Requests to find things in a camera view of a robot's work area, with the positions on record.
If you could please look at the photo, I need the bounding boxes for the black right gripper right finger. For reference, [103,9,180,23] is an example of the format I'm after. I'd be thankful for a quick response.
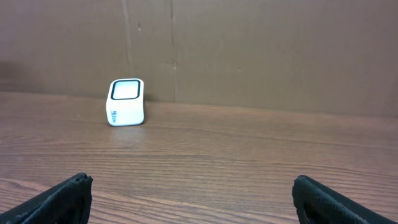
[292,175,397,224]

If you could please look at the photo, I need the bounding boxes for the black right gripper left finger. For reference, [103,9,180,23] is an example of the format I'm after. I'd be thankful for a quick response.
[1,173,93,224]

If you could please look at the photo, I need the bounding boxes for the white barcode scanner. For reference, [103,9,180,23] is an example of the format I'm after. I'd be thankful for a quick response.
[106,78,145,126]

